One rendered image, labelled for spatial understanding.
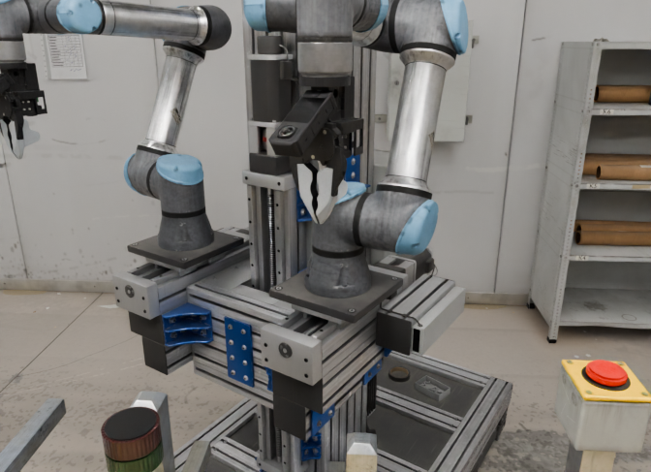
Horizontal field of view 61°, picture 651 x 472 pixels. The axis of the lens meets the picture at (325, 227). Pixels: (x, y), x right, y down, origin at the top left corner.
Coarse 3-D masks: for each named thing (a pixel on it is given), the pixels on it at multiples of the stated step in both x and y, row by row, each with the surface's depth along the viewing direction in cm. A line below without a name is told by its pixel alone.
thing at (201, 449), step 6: (198, 444) 101; (204, 444) 101; (192, 450) 100; (198, 450) 100; (204, 450) 100; (210, 450) 103; (192, 456) 98; (198, 456) 98; (204, 456) 99; (186, 462) 97; (192, 462) 97; (198, 462) 97; (204, 462) 99; (186, 468) 96; (192, 468) 96; (198, 468) 96; (204, 468) 99
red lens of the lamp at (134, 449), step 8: (128, 408) 62; (104, 424) 59; (160, 424) 61; (104, 432) 58; (152, 432) 58; (160, 432) 60; (104, 440) 58; (112, 440) 57; (136, 440) 57; (144, 440) 58; (152, 440) 58; (160, 440) 60; (104, 448) 58; (112, 448) 57; (120, 448) 57; (128, 448) 57; (136, 448) 57; (144, 448) 58; (152, 448) 59; (112, 456) 57; (120, 456) 57; (128, 456) 57; (136, 456) 58
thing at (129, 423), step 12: (132, 408) 62; (144, 408) 62; (108, 420) 60; (120, 420) 60; (132, 420) 60; (144, 420) 60; (156, 420) 60; (108, 432) 58; (120, 432) 58; (132, 432) 58; (144, 432) 58
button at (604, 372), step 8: (600, 360) 61; (592, 368) 59; (600, 368) 59; (608, 368) 59; (616, 368) 59; (592, 376) 58; (600, 376) 58; (608, 376) 58; (616, 376) 58; (624, 376) 58; (608, 384) 57; (616, 384) 57
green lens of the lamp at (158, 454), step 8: (160, 448) 60; (144, 456) 58; (152, 456) 59; (160, 456) 60; (112, 464) 58; (120, 464) 58; (128, 464) 58; (136, 464) 58; (144, 464) 58; (152, 464) 59
